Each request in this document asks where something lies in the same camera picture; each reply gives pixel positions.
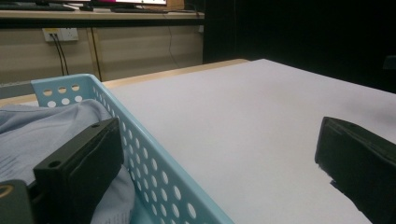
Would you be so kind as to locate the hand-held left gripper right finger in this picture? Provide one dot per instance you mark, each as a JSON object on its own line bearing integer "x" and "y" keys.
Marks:
{"x": 361, "y": 165}

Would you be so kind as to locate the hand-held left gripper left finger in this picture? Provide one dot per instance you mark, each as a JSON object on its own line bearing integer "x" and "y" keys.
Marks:
{"x": 77, "y": 168}

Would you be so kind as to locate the light blue knit tank top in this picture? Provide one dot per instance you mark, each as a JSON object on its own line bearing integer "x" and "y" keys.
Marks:
{"x": 46, "y": 130}

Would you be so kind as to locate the light blue perforated plastic basket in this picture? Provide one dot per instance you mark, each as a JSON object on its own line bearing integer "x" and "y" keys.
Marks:
{"x": 67, "y": 81}

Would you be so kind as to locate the white table cover sheet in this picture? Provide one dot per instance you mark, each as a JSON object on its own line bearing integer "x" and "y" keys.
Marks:
{"x": 249, "y": 130}

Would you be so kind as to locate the wooden table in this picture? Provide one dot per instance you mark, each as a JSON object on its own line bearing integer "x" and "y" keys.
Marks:
{"x": 162, "y": 74}

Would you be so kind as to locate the long wooden desk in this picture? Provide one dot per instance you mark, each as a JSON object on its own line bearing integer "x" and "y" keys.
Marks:
{"x": 130, "y": 46}

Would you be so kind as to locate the black curtain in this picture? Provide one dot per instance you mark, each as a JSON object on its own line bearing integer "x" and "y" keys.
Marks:
{"x": 295, "y": 31}

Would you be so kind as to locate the black keyboard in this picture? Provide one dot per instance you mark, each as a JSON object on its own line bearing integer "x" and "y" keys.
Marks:
{"x": 37, "y": 6}
{"x": 137, "y": 10}

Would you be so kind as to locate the white wall power outlet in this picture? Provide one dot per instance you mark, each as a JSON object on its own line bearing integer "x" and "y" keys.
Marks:
{"x": 67, "y": 33}

